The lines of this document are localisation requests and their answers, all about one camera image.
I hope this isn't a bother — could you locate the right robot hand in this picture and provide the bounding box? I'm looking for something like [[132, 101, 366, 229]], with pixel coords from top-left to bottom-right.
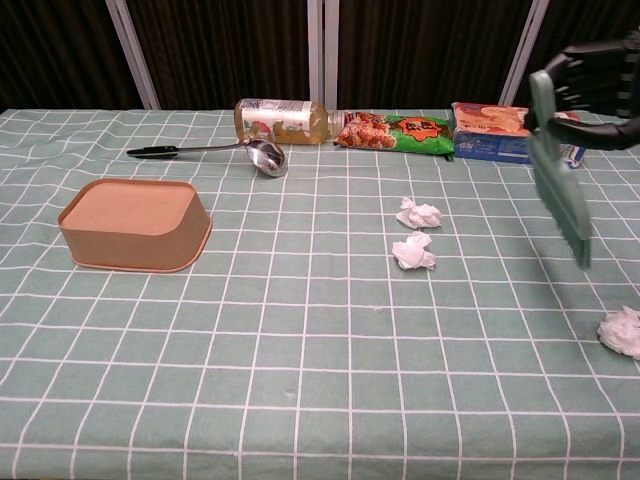
[[522, 30, 640, 152]]

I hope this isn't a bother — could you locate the green brush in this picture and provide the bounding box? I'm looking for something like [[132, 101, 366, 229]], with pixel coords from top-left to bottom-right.
[[527, 69, 594, 272]]

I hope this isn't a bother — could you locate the white paper ball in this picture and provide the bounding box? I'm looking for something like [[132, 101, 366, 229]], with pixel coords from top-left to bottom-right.
[[395, 195, 444, 230], [597, 305, 640, 361], [391, 230, 438, 273]]

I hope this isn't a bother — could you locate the orange blue cracker box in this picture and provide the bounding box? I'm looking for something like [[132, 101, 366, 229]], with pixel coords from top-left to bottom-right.
[[450, 101, 588, 169]]

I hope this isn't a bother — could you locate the dark corrugated partition panel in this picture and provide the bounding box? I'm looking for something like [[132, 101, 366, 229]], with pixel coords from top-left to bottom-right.
[[0, 0, 150, 111], [125, 0, 312, 111], [517, 0, 640, 109], [336, 0, 532, 111]]

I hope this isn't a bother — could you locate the green orange snack bag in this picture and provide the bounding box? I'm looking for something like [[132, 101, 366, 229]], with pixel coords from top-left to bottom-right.
[[331, 110, 458, 163]]

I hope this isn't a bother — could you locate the clear tea bottle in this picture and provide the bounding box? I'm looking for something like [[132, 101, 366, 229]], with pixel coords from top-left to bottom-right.
[[233, 97, 348, 147]]

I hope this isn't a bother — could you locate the green white checked tablecloth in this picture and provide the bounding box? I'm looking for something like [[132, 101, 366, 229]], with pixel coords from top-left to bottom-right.
[[0, 106, 640, 480]]

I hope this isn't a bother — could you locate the brown paper box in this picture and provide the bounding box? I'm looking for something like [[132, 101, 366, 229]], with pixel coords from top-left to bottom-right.
[[56, 177, 215, 274]]

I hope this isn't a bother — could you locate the white partition post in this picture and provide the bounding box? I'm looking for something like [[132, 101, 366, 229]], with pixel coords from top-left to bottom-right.
[[306, 0, 342, 111], [498, 0, 552, 107], [103, 0, 162, 111]]

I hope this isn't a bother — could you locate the steel ladle black handle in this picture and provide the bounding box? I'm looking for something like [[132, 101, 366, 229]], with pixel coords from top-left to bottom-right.
[[125, 137, 290, 179]]

